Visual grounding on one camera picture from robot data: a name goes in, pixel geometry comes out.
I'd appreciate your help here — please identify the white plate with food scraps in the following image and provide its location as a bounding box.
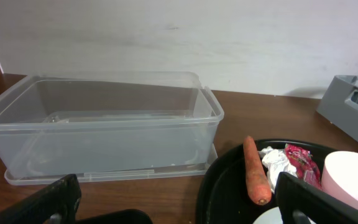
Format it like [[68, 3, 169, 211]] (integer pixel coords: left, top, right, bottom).
[[252, 206, 316, 224]]

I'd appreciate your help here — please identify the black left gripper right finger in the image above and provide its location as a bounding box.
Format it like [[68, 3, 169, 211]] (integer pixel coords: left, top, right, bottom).
[[275, 172, 358, 224]]

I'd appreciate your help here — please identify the grey dishwasher rack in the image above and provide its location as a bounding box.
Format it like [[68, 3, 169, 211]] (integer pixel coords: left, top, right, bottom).
[[316, 75, 358, 142]]

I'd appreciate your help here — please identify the red snack wrapper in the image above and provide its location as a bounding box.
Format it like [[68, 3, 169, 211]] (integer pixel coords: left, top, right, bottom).
[[284, 144, 321, 190]]

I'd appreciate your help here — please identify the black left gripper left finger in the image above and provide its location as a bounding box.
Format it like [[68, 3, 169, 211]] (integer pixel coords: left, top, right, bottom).
[[0, 174, 81, 224]]

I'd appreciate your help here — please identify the orange carrot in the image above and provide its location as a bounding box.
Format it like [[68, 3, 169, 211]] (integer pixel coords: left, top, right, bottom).
[[243, 136, 272, 205]]

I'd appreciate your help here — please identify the round black tray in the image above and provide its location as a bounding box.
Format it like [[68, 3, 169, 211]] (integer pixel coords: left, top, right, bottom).
[[195, 139, 343, 224]]

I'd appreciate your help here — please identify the clear plastic bin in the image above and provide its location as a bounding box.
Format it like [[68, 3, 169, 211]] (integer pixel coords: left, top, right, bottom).
[[0, 72, 224, 179]]

